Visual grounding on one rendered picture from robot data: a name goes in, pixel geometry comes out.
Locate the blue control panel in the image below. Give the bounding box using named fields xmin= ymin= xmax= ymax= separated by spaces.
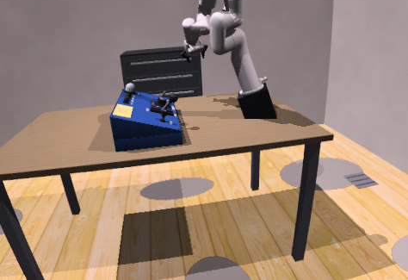
xmin=109 ymin=83 xmax=182 ymax=152

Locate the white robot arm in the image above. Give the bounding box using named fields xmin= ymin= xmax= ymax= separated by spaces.
xmin=182 ymin=0 xmax=267 ymax=96

